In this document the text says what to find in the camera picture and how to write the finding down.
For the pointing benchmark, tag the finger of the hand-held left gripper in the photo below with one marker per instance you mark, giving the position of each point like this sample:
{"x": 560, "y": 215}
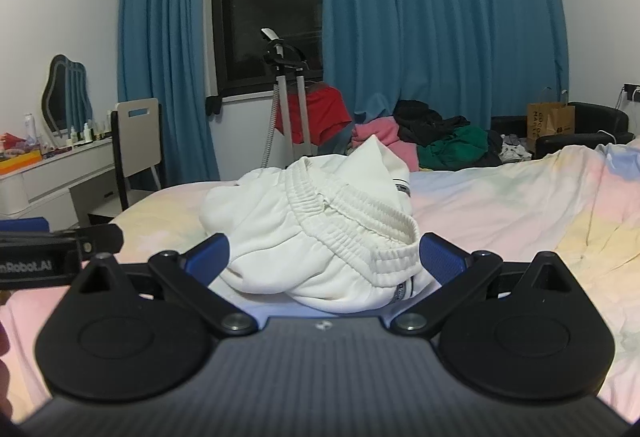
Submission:
{"x": 100, "y": 238}

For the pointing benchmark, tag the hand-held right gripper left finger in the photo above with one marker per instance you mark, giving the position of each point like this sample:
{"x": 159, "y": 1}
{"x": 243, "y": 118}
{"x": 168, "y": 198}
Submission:
{"x": 207, "y": 249}

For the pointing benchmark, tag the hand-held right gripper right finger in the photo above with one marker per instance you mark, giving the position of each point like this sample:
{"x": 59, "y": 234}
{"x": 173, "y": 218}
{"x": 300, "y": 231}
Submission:
{"x": 440, "y": 254}

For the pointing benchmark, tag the white pants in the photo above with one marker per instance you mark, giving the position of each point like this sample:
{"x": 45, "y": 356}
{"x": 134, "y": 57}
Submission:
{"x": 280, "y": 227}

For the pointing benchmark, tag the person's left hand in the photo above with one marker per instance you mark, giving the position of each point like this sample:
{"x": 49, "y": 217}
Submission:
{"x": 4, "y": 387}

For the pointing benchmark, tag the white dressing table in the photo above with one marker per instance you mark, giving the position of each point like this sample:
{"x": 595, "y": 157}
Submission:
{"x": 45, "y": 177}

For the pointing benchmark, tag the pastel bed sheet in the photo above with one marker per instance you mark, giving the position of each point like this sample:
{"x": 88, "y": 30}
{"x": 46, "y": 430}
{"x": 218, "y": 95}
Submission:
{"x": 525, "y": 217}

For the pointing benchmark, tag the orange box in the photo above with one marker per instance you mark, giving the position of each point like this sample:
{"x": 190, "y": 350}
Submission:
{"x": 20, "y": 163}

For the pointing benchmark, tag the row of small cosmetic bottles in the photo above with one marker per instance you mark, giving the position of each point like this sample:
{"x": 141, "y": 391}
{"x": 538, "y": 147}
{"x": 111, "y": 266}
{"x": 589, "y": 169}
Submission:
{"x": 87, "y": 133}

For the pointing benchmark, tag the black and beige chair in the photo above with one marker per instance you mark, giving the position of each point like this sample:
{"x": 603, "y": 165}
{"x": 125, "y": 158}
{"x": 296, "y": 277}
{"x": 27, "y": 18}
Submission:
{"x": 137, "y": 137}

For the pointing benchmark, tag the white bottle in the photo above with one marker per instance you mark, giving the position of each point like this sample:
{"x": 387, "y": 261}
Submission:
{"x": 30, "y": 129}

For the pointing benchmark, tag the grey and white cloth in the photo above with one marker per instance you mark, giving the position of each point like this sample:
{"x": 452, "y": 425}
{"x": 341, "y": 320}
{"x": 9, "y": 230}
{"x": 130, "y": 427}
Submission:
{"x": 515, "y": 148}

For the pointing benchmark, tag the black garment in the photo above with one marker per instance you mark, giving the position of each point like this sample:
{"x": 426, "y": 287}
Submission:
{"x": 420, "y": 122}

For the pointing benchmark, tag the pink garment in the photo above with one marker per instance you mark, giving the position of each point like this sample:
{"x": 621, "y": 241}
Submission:
{"x": 380, "y": 132}

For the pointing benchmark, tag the wavy black-framed mirror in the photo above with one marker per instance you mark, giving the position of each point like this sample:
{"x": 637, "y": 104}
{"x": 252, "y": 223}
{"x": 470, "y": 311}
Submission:
{"x": 65, "y": 92}

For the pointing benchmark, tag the brown paper bag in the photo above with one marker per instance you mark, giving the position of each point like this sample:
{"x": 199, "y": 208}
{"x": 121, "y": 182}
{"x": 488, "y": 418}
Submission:
{"x": 545, "y": 122}

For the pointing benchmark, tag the red garment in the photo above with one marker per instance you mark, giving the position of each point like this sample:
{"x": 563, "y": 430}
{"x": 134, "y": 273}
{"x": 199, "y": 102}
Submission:
{"x": 325, "y": 112}

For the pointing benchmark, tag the narrow blue curtain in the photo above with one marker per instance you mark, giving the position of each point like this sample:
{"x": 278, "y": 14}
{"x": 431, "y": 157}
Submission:
{"x": 165, "y": 42}

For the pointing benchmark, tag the black armchair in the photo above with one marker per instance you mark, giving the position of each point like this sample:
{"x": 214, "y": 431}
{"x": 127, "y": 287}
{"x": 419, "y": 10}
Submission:
{"x": 595, "y": 117}

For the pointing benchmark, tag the wide blue curtain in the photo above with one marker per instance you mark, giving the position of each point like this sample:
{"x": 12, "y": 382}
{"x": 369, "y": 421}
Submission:
{"x": 450, "y": 17}

